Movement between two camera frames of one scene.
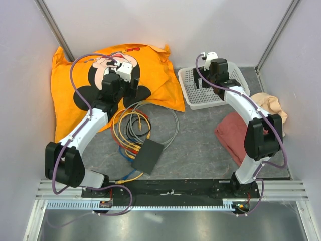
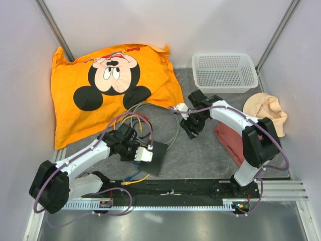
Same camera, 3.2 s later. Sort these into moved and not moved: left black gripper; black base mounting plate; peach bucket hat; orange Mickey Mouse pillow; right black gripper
Moved: left black gripper; right black gripper
Not moved: peach bucket hat; black base mounting plate; orange Mickey Mouse pillow
